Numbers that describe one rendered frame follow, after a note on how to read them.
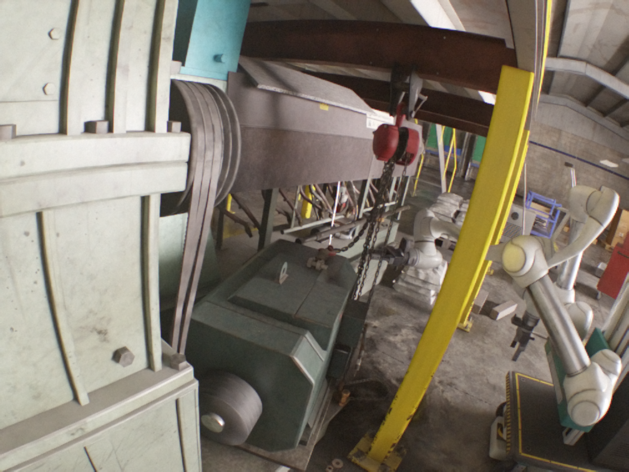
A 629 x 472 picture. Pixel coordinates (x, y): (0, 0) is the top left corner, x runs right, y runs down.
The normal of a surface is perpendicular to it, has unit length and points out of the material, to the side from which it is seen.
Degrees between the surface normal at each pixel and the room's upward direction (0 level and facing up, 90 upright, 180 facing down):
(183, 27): 90
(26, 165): 90
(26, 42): 80
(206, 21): 90
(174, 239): 90
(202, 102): 47
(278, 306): 0
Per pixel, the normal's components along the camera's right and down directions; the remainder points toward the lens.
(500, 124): -0.57, 0.18
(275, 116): 0.83, 0.14
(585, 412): -0.74, 0.16
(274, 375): -0.26, 0.29
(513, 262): -0.83, -0.03
